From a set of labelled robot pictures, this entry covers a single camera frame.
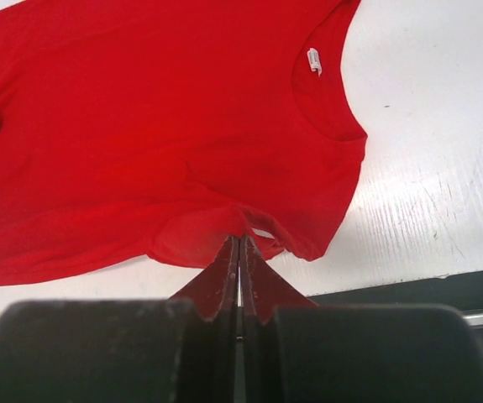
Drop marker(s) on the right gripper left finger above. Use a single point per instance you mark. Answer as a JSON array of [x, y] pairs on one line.
[[181, 349]]

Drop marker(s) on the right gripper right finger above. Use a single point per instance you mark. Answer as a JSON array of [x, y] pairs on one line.
[[298, 351]]

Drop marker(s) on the red t shirt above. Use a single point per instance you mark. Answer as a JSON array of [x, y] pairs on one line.
[[161, 128]]

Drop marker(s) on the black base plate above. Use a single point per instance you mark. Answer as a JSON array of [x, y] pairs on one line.
[[463, 292]]

